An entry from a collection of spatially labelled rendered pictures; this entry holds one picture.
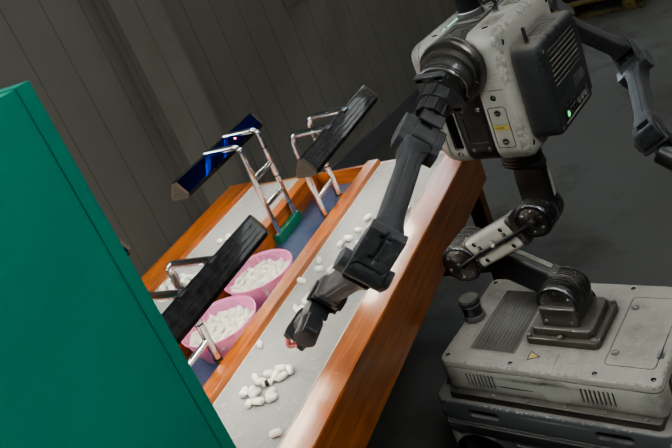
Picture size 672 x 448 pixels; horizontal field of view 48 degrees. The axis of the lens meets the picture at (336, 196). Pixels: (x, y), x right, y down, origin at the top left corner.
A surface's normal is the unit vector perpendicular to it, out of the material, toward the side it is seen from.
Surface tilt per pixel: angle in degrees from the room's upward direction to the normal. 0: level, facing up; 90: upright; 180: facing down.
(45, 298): 90
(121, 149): 90
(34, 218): 90
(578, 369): 0
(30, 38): 90
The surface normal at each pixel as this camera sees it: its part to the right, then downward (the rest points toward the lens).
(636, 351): -0.36, -0.85
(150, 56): 0.76, -0.03
